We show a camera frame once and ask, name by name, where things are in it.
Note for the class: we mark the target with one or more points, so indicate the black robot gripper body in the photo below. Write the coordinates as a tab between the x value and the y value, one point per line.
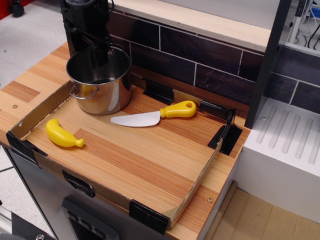
89	16

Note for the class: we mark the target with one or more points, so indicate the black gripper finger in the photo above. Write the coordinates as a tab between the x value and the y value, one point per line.
99	55
77	41

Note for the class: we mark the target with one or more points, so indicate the stainless steel pot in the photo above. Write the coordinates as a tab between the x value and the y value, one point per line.
104	90

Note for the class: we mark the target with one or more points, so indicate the cardboard fence with black tape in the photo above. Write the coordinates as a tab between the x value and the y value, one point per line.
168	176

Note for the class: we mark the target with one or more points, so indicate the light wooden shelf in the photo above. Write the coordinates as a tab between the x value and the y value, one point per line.
216	27

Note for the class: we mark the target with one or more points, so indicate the yellow plastic toy banana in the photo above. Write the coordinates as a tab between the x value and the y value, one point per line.
60	136

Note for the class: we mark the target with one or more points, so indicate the grey oven control panel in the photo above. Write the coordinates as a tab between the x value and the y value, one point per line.
86	226

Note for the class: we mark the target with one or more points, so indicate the white toy sink drainboard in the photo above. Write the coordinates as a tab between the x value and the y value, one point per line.
280	160

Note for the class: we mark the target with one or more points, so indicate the yellow handled toy knife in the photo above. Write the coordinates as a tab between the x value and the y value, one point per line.
184	109

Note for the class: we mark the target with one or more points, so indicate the dark grey vertical post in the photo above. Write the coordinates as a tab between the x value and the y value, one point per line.
278	37

